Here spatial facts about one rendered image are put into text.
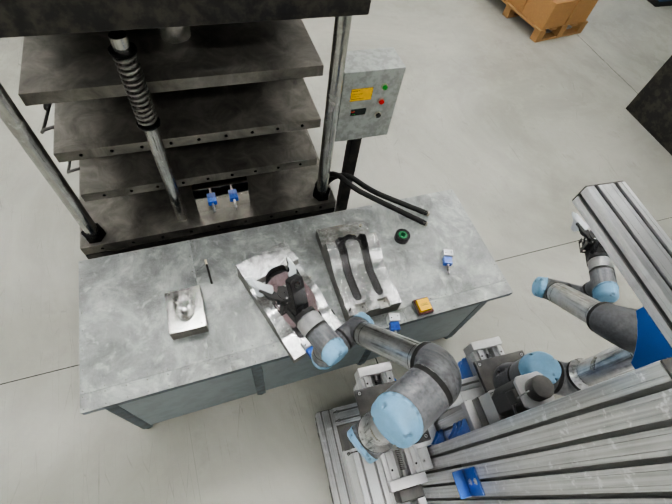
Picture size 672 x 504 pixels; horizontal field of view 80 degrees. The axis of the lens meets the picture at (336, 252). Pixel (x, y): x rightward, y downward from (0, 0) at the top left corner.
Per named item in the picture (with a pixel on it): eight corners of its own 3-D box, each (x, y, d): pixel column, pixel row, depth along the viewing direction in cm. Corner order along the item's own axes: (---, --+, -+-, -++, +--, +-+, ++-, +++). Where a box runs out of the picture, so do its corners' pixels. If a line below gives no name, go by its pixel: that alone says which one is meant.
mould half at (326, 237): (397, 309, 193) (404, 297, 182) (346, 323, 186) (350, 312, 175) (361, 226, 217) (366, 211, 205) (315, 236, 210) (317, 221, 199)
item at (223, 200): (250, 203, 218) (247, 181, 204) (198, 212, 211) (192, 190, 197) (232, 139, 242) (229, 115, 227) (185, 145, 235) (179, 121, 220)
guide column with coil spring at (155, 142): (199, 254, 237) (127, 38, 127) (189, 255, 235) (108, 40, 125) (198, 246, 239) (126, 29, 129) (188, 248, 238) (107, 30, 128)
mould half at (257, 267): (342, 332, 184) (345, 323, 175) (294, 363, 174) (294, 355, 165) (284, 252, 203) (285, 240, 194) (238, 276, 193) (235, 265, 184)
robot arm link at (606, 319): (606, 352, 101) (526, 297, 150) (649, 362, 101) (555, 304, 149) (622, 309, 99) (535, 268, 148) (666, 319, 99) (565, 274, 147)
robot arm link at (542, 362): (508, 356, 151) (526, 344, 139) (543, 365, 150) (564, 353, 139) (509, 389, 144) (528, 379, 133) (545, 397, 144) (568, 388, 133)
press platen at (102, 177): (316, 165, 211) (317, 158, 207) (84, 202, 183) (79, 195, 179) (282, 77, 246) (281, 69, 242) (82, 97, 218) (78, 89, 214)
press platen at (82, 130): (320, 127, 190) (321, 118, 185) (58, 163, 162) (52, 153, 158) (281, 37, 225) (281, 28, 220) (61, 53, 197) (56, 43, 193)
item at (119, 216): (335, 207, 231) (336, 201, 226) (84, 255, 198) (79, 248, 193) (296, 110, 271) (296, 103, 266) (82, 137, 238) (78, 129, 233)
